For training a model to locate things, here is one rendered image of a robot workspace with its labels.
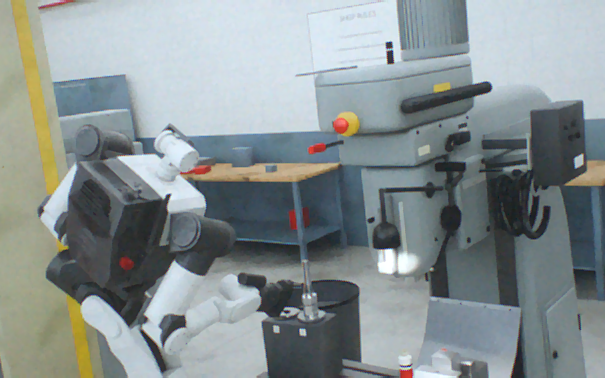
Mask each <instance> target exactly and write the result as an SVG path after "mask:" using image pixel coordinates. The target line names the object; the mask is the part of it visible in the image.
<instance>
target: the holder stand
mask: <svg viewBox="0 0 605 378"><path fill-rule="evenodd" d="M283 312H284V313H285V314H286V317H285V318H275V319H272V318H270V317H268V318H266V319H264V320H263V321H262V322H261V323H262V330H263V337H264V345H265V352H266V360H267V368H268V374H269V375H273V376H279V377H285V378H333V377H334V376H335V375H336V374H337V373H339V372H340V371H341V370H342V369H343V363H342V353H341V345H340V336H339V327H338V319H337V314H335V313H325V311H323V310H319V314H318V315H317V316H313V318H306V316H304V314H303V310H299V309H298V308H295V307H284V309H283Z"/></svg>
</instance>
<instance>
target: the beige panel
mask: <svg viewBox="0 0 605 378"><path fill-rule="evenodd" d="M67 173H68V167H67V162H66V156H65V150H64V145H63V138H62V132H61V127H60V121H59V115H58V109H57V104H56V97H55V91H54V90H53V86H52V80H51V74H50V69H49V62H48V56H47V51H46V45H45V39H44V33H43V30H42V27H41V21H40V16H39V10H38V3H37V0H0V356H1V358H0V361H2V362H1V367H2V372H3V377H4V378H105V377H104V371H103V364H102V359H101V353H100V347H99V342H98V336H97V330H96V327H94V326H92V325H91V324H89V323H88V322H87V321H86V320H85V318H84V317H82V315H83V314H81V310H82V306H80V305H79V304H78V303H77V302H76V300H74V299H72V298H71V297H70V296H69V295H67V294H66V293H65V292H63V291H62V290H61V289H59V288H58V287H57V286H55V285H54V284H53V283H51V282H49V281H48V280H47V279H46V277H45V273H46V268H47V266H49V264H50V262H51V261H52V259H53V258H54V257H55V256H56V255H57V254H58V253H59V252H61V251H62V250H65V249H68V247H65V246H63V245H62V244H61V243H60V242H59V241H58V240H57V239H56V237H55V236H54V234H53V233H52V232H51V231H50V230H49V228H48V227H47V226H46V225H44V224H43V223H42V222H41V220H40V219H39V218H38V216H37V214H38V213H37V208H38V207H39V205H40V204H41V202H42V201H43V199H45V198H46V197H47V195H50V194H54V193H55V191H56V190H57V188H58V186H59V185H60V183H61V182H62V180H63V179H64V178H65V176H66V175H67Z"/></svg>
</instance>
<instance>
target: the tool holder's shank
mask: <svg viewBox="0 0 605 378"><path fill-rule="evenodd" d="M301 269H302V277H303V293H305V296H311V295H313V292H314V290H313V286H312V281H311V273H310V264H309V261H308V260H304V261H301Z"/></svg>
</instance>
